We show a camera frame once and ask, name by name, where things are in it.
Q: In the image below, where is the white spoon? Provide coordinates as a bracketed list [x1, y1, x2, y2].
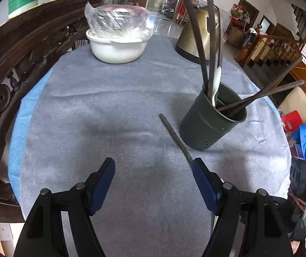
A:
[211, 66, 222, 107]

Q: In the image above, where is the red plastic child chair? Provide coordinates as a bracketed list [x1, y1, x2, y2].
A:
[281, 110, 303, 133]

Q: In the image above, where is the beige armchair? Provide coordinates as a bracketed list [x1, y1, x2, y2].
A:
[278, 87, 306, 124]

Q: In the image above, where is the blue table cloth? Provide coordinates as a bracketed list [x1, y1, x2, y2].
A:
[8, 69, 53, 202]

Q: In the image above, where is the dark grey utensil holder cup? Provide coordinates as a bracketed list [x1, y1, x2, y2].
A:
[179, 91, 247, 151]

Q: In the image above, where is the short dark chopstick on table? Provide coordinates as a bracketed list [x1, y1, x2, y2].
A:
[159, 113, 193, 168]

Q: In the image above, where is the wooden stair railing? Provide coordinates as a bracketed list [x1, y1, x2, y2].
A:
[234, 27, 305, 67]

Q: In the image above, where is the bronze electric kettle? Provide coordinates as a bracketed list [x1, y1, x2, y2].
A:
[174, 4, 225, 66]

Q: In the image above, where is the dark chopstick beside cup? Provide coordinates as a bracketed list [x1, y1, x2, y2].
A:
[217, 7, 223, 67]

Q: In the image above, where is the white ceramic bowl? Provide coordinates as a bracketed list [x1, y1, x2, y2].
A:
[85, 29, 153, 64]

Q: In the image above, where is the dark wooden sideboard table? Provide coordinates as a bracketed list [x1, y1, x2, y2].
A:
[0, 0, 104, 223]

